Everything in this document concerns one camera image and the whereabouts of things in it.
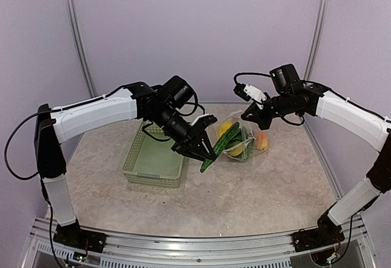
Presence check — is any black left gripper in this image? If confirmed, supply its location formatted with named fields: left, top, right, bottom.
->
left=150, top=104, right=217, bottom=162

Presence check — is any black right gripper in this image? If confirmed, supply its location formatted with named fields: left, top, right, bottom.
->
left=241, top=91, right=295, bottom=130

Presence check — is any dark green cucumber toy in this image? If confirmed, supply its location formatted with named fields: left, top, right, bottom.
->
left=200, top=122, right=239, bottom=173

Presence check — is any green bok choy toy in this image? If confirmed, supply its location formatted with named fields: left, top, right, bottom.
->
left=227, top=127, right=255, bottom=162

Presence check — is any clear zip top bag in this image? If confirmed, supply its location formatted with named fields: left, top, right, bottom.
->
left=215, top=110, right=269, bottom=162

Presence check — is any yellow lemon toy back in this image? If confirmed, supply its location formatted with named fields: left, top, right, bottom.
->
left=217, top=121, right=233, bottom=139

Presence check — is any yellow lemon toy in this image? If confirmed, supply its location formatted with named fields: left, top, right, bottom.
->
left=217, top=121, right=233, bottom=139
left=229, top=145, right=244, bottom=157

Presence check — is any yellow lemon toy front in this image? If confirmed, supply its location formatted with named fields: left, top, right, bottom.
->
left=229, top=145, right=244, bottom=157

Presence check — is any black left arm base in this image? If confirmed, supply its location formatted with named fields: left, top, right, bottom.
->
left=53, top=220, right=107, bottom=253

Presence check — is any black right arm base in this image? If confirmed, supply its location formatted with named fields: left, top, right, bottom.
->
left=291, top=212, right=345, bottom=252

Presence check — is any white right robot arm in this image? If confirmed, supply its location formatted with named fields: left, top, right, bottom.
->
left=233, top=63, right=390, bottom=246

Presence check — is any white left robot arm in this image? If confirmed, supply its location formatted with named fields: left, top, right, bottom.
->
left=34, top=76, right=217, bottom=247

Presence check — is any beige perforated plastic basket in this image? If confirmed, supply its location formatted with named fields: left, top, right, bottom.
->
left=121, top=121, right=184, bottom=188

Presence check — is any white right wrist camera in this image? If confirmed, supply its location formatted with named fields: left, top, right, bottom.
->
left=233, top=83, right=267, bottom=104

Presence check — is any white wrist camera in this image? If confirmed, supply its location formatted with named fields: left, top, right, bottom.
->
left=233, top=83, right=267, bottom=104
left=190, top=114, right=217, bottom=127

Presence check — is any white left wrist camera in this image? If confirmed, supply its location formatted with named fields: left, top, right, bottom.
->
left=190, top=114, right=217, bottom=127

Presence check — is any black right camera cable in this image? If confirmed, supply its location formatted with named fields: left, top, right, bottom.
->
left=233, top=71, right=272, bottom=85

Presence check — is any front aluminium rail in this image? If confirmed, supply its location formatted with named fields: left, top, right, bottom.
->
left=19, top=216, right=376, bottom=267

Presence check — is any right aluminium frame post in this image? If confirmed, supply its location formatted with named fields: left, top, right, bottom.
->
left=304, top=0, right=329, bottom=80

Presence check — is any aluminium frame post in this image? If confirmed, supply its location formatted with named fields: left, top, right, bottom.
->
left=304, top=0, right=329, bottom=80
left=65, top=0, right=98, bottom=98

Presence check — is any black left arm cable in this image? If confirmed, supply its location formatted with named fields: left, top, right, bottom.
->
left=4, top=110, right=53, bottom=180

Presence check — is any left aluminium frame post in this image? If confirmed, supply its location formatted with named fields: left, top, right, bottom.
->
left=65, top=0, right=98, bottom=98

